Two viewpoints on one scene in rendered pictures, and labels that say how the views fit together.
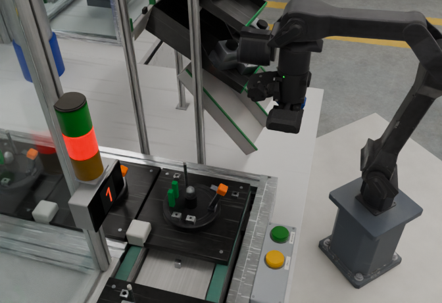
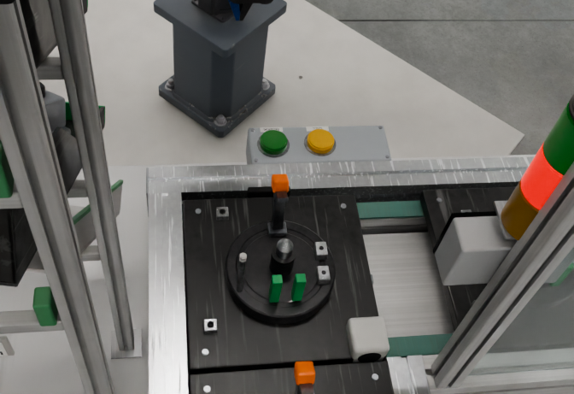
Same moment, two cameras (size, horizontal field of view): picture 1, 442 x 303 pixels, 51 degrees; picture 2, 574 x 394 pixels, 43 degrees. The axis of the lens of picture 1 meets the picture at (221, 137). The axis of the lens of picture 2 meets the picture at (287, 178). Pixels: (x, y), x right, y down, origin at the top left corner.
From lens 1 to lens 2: 1.08 m
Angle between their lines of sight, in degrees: 72
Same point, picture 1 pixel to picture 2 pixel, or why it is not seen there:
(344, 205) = (243, 32)
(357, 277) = (267, 85)
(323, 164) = not seen: hidden behind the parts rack
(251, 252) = (316, 176)
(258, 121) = not seen: hidden behind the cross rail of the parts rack
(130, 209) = (324, 380)
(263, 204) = (213, 179)
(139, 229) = (372, 329)
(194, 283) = (383, 253)
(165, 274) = (389, 298)
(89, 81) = not seen: outside the picture
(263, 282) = (361, 149)
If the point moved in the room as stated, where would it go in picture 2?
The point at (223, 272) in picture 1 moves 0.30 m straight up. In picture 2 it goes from (363, 206) to (413, 55)
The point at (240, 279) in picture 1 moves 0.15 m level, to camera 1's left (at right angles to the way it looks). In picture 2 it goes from (369, 177) to (417, 262)
